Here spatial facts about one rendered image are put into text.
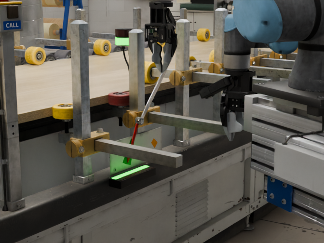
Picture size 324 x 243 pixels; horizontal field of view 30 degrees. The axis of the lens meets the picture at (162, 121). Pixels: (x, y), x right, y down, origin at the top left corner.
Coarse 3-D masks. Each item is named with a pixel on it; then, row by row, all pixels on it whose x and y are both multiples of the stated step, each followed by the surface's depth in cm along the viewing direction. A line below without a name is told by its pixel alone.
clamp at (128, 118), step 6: (150, 108) 194; (156, 108) 196; (126, 114) 189; (132, 114) 188; (138, 114) 189; (126, 120) 189; (132, 120) 188; (144, 120) 191; (126, 126) 190; (132, 126) 188; (138, 126) 190
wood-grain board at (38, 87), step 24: (192, 48) 342; (264, 48) 342; (24, 72) 250; (48, 72) 250; (96, 72) 250; (120, 72) 251; (24, 96) 198; (48, 96) 198; (96, 96) 198; (24, 120) 174
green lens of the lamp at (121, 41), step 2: (116, 38) 188; (118, 38) 187; (120, 38) 187; (122, 38) 187; (124, 38) 187; (126, 38) 187; (128, 38) 187; (116, 40) 188; (118, 40) 187; (120, 40) 187; (122, 40) 187; (124, 40) 187; (126, 40) 187; (128, 40) 187; (116, 42) 188; (118, 42) 187; (120, 42) 187; (122, 42) 187; (124, 42) 187; (126, 42) 187; (128, 42) 187; (116, 44) 188; (118, 44) 188; (120, 44) 187; (122, 44) 187; (124, 44) 187; (126, 44) 187; (128, 44) 187
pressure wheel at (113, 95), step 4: (112, 92) 202; (116, 92) 202; (120, 92) 200; (124, 92) 202; (128, 92) 202; (108, 96) 199; (112, 96) 197; (116, 96) 196; (120, 96) 196; (124, 96) 197; (128, 96) 198; (108, 100) 199; (112, 100) 197; (116, 100) 197; (120, 100) 197; (124, 100) 197; (128, 100) 198; (112, 104) 198; (116, 104) 197; (120, 104) 197; (124, 104) 197; (128, 104) 198; (120, 120) 202; (120, 124) 202
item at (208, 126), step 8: (112, 112) 201; (120, 112) 199; (152, 112) 193; (160, 112) 193; (152, 120) 192; (160, 120) 190; (168, 120) 188; (176, 120) 186; (184, 120) 184; (192, 120) 183; (200, 120) 182; (208, 120) 182; (192, 128) 183; (200, 128) 181; (208, 128) 180; (216, 128) 178
